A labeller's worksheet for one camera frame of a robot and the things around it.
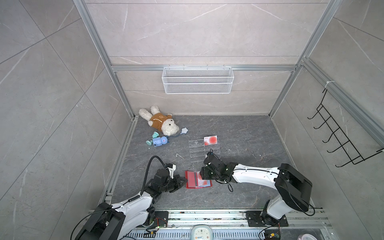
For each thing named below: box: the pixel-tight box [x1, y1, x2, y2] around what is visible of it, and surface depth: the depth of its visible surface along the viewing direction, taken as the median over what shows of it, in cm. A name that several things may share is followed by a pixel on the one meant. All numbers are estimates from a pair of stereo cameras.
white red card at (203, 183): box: [197, 172, 211, 187], surface depth 85 cm
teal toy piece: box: [145, 131, 160, 146], surface depth 106 cm
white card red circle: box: [203, 135, 218, 146], surface depth 96 cm
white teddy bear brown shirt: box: [138, 105, 180, 136], surface depth 106 cm
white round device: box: [191, 225, 213, 240], surface depth 69 cm
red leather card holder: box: [185, 170, 213, 189], surface depth 86 cm
